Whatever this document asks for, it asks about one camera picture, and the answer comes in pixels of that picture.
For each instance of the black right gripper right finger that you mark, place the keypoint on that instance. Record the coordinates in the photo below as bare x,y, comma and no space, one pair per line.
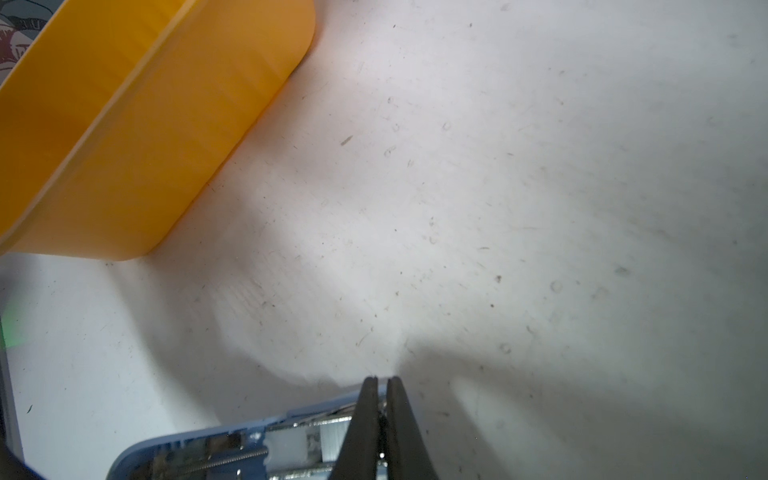
405,451

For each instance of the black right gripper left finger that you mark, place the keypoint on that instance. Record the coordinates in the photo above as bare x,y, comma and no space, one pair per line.
359,454

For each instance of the blue mini stapler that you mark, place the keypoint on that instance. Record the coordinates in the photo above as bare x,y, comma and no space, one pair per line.
300,444

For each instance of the yellow plastic tray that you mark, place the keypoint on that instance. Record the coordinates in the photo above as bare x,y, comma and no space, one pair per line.
120,112

